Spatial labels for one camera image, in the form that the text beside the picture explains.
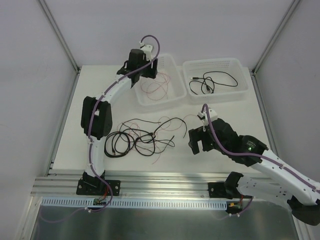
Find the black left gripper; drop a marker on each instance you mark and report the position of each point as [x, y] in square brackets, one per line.
[144, 70]

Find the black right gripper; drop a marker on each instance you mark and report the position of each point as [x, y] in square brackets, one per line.
[204, 141]

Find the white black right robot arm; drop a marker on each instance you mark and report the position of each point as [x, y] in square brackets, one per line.
[294, 191]

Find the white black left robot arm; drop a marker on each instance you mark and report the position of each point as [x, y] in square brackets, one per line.
[96, 115]

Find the white left plastic basket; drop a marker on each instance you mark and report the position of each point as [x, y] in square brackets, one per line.
[166, 90]

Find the white plastic basket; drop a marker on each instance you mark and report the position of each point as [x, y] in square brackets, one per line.
[217, 80]
[166, 90]

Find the white right plastic basket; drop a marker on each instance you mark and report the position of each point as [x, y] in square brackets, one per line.
[217, 80]

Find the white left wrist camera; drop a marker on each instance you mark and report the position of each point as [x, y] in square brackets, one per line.
[147, 50]

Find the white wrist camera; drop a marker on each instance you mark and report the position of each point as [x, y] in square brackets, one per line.
[147, 50]
[207, 116]

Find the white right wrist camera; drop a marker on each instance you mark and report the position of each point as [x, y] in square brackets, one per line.
[207, 116]

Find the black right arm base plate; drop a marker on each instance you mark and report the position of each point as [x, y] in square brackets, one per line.
[218, 190]

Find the aluminium mounting rail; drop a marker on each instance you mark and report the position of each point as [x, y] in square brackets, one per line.
[133, 184]

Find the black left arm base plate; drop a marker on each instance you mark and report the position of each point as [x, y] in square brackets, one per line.
[86, 189]

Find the white slotted cable duct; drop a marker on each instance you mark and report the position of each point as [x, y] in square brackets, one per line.
[134, 203]

